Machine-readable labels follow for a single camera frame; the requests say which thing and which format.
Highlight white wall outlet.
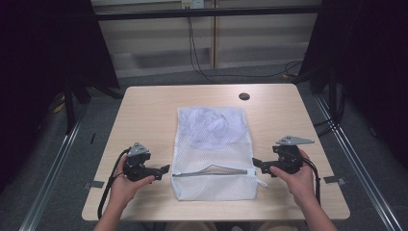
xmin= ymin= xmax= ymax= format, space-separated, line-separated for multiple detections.
xmin=181 ymin=0 xmax=205 ymax=10

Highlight black curtain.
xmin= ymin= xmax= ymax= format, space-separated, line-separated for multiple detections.
xmin=0 ymin=0 xmax=121 ymax=195
xmin=297 ymin=0 xmax=408 ymax=169

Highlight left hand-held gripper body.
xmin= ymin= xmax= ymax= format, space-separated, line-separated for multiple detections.
xmin=123 ymin=141 xmax=162 ymax=183

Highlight black metal stand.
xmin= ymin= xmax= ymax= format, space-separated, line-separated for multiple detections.
xmin=62 ymin=78 xmax=79 ymax=135
xmin=328 ymin=68 xmax=342 ymax=127

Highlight yellow floor object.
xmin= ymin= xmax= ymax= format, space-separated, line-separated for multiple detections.
xmin=52 ymin=91 xmax=67 ymax=114

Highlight black hanging wall cables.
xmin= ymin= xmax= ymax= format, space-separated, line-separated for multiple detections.
xmin=186 ymin=15 xmax=303 ymax=80

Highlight person's left hand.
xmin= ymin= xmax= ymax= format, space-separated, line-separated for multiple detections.
xmin=109 ymin=155 xmax=157 ymax=212

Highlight black floor cables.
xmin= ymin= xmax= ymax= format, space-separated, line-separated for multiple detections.
xmin=313 ymin=117 xmax=339 ymax=139

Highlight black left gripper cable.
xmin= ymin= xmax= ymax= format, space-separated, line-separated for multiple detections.
xmin=96 ymin=147 xmax=133 ymax=221

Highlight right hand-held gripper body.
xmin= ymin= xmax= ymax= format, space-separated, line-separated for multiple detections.
xmin=260 ymin=135 xmax=316 ymax=175

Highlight person's right hand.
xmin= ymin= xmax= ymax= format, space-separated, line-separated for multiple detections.
xmin=268 ymin=148 xmax=318 ymax=207

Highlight black horizontal bar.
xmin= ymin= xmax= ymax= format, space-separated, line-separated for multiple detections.
xmin=94 ymin=4 xmax=322 ymax=22

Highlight white garment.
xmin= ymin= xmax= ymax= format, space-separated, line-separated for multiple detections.
xmin=182 ymin=108 xmax=247 ymax=151

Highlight metal floor rail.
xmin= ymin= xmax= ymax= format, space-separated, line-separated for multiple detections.
xmin=18 ymin=107 xmax=85 ymax=231
xmin=314 ymin=94 xmax=403 ymax=231

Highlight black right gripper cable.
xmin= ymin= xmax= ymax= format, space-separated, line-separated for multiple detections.
xmin=301 ymin=157 xmax=322 ymax=206

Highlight grey tape strip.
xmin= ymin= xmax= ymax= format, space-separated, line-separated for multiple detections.
xmin=322 ymin=175 xmax=347 ymax=187
xmin=82 ymin=180 xmax=106 ymax=191

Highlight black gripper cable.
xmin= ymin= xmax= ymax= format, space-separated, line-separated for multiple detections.
xmin=96 ymin=147 xmax=133 ymax=221
xmin=301 ymin=157 xmax=322 ymax=206

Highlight white mesh laundry bag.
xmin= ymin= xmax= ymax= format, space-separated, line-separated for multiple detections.
xmin=170 ymin=106 xmax=268 ymax=202

